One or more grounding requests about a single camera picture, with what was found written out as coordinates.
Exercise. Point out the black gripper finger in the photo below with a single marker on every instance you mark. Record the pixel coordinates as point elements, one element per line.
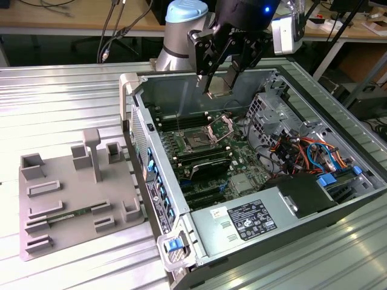
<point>205,51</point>
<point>251,51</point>

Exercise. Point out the silver square CPU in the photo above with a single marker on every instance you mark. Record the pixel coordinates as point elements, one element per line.
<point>220,86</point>

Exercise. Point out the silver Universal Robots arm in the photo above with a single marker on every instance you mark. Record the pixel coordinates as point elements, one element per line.
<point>178,30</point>

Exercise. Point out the black RAM slot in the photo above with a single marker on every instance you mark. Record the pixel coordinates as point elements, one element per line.
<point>202,154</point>
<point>184,119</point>

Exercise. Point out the CPU socket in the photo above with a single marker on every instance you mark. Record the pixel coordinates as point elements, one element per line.
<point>195,139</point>

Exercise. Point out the black expansion slot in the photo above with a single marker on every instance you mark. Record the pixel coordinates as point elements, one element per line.
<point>202,189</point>

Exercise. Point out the open PC case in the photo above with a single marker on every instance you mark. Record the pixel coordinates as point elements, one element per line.
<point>169,90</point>

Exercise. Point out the silver drive cage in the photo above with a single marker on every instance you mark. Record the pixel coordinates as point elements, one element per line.
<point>266,121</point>

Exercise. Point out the white small box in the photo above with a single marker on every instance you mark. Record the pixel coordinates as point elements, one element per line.
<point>326,25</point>

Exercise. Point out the black tripod pole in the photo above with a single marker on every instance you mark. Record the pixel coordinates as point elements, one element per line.
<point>341,27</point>

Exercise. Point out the green motherboard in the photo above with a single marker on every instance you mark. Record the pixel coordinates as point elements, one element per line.
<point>242,163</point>

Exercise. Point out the brown cardboard box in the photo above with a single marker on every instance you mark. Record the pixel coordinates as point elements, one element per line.
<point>362,63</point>

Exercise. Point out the black expansion card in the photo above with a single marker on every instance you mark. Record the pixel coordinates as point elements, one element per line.
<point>208,170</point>

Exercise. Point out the cardboard tray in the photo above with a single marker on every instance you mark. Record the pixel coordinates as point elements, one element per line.
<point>376,27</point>

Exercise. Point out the black equipment box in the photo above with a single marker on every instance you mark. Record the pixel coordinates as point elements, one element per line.
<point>369,102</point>

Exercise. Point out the silver chipset heat sink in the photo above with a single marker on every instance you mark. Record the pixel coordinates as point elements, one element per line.
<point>242,183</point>

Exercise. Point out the black plastic air shroud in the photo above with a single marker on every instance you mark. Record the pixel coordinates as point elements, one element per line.
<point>305,193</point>

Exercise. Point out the grey parts rack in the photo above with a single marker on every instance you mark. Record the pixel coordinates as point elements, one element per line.
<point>81,187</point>

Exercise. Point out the grey power supply unit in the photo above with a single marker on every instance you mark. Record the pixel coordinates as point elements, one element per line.
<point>211,238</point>

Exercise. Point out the blue case latch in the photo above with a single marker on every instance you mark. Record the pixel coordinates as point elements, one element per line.
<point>174,244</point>

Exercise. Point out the green RAM stick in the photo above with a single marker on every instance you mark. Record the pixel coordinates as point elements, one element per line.
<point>69,215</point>

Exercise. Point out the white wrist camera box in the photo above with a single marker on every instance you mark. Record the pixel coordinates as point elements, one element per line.
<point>284,33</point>

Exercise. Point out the wooden desk white frame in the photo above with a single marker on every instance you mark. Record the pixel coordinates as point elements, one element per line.
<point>314,33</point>

